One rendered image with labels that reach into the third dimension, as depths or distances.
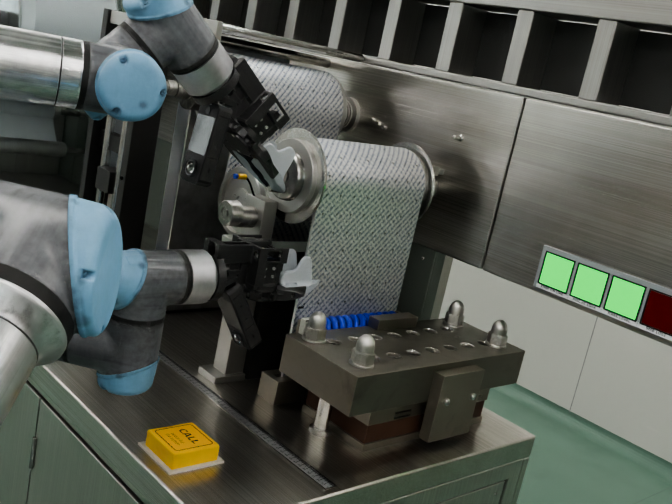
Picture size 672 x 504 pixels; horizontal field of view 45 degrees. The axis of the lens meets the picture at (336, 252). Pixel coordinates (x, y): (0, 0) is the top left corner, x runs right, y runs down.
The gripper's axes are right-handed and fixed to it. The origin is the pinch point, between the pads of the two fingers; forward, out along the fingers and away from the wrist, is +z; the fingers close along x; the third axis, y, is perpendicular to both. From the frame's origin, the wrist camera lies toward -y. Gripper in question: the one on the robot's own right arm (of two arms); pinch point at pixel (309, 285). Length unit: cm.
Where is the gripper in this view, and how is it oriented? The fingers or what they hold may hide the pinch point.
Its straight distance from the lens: 127.2
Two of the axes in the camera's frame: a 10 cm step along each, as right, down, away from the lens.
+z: 7.3, -0.1, 6.8
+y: 2.0, -9.5, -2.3
